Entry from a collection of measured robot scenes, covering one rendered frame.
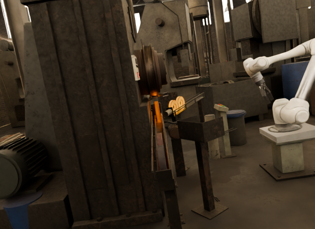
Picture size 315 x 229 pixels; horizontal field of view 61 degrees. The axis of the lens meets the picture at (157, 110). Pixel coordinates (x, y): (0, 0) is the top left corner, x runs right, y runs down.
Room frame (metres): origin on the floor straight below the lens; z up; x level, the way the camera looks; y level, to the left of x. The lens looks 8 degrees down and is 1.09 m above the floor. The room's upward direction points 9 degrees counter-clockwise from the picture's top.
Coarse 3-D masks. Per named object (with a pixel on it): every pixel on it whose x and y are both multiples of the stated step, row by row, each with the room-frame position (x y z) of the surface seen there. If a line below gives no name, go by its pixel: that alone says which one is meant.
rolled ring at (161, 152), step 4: (160, 148) 1.27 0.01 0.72; (160, 152) 1.25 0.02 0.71; (164, 152) 1.25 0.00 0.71; (160, 156) 1.23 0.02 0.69; (164, 156) 1.23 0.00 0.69; (160, 160) 1.22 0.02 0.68; (164, 160) 1.22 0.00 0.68; (160, 164) 1.21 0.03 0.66; (164, 164) 1.21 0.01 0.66; (160, 168) 1.21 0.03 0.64; (164, 168) 1.21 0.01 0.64
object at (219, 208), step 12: (180, 120) 1.95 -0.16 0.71; (192, 120) 2.02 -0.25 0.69; (216, 120) 1.80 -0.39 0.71; (180, 132) 1.92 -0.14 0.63; (192, 132) 1.81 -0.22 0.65; (204, 132) 1.73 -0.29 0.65; (216, 132) 1.79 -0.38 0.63; (204, 144) 1.89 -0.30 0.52; (204, 156) 1.88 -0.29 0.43; (204, 168) 1.87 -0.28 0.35; (204, 180) 1.87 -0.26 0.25; (204, 192) 1.89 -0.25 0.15; (204, 204) 1.90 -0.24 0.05; (216, 204) 1.96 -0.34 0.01; (204, 216) 1.82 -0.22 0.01
